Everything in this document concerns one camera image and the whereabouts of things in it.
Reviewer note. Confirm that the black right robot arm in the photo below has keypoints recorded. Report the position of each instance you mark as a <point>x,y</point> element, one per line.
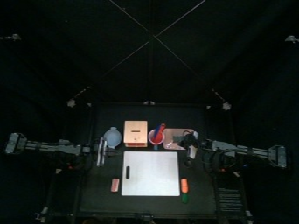
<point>248,150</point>

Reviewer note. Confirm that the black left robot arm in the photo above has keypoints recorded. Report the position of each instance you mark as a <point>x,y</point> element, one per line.
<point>42,145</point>

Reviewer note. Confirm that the white cutting board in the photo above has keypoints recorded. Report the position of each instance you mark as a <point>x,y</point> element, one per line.
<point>153,175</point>

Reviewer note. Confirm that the pink rectangular tray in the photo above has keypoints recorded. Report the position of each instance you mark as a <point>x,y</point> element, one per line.
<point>169,144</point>

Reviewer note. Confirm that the pale grey-blue bowl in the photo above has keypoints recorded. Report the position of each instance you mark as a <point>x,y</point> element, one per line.
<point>112,137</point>

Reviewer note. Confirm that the orange-red toy utensil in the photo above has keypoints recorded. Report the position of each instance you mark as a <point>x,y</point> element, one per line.
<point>160,129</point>

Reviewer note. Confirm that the red plastic cup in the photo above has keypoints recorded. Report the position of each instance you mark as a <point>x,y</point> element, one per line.
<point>154,140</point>

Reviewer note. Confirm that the blue tape strip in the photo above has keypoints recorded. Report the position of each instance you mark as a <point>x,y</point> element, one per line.
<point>154,147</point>

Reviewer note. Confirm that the blue toy utensil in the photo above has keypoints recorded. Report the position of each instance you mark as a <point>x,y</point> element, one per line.
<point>154,134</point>

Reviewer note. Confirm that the wooden box with red drawer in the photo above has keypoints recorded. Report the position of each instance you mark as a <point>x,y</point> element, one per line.
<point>134,132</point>

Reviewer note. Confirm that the pink toy block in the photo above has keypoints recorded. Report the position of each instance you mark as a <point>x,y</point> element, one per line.
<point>114,185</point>

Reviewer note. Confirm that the orange and green toy vegetable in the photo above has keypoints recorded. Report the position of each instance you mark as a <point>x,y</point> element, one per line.
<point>184,186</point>

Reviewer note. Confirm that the white text warning label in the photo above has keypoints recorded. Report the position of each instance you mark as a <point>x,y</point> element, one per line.
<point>229,200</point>

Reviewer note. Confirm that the silver metal frame clamp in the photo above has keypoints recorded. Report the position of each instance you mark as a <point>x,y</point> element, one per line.
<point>13,37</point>
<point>70,102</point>
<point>291,38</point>

